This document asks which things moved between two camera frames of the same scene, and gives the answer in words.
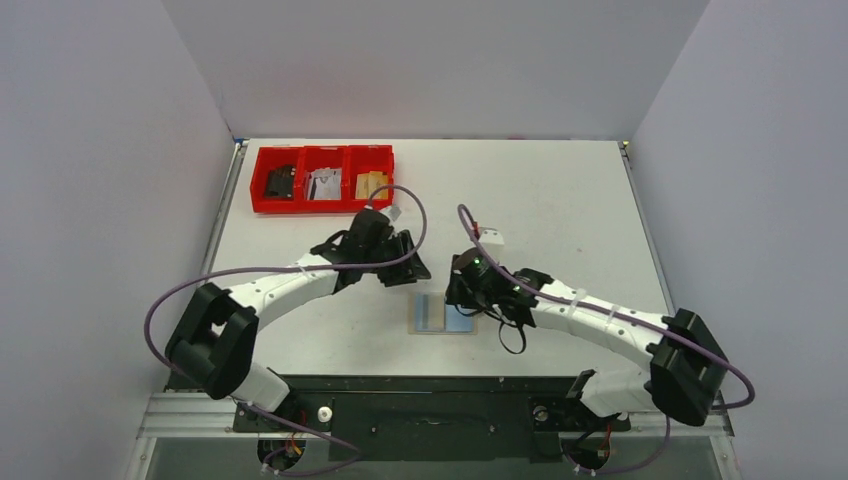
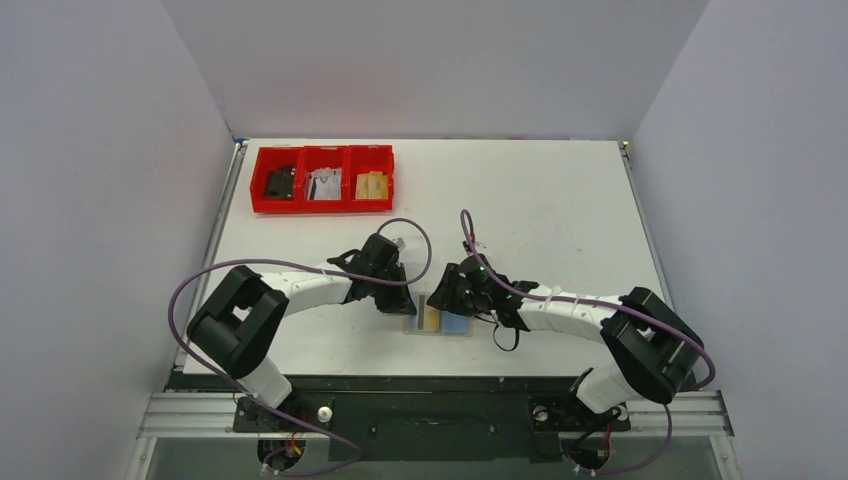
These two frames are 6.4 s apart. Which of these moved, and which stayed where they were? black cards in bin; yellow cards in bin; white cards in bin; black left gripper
Moved: black left gripper
Stayed: black cards in bin; yellow cards in bin; white cards in bin
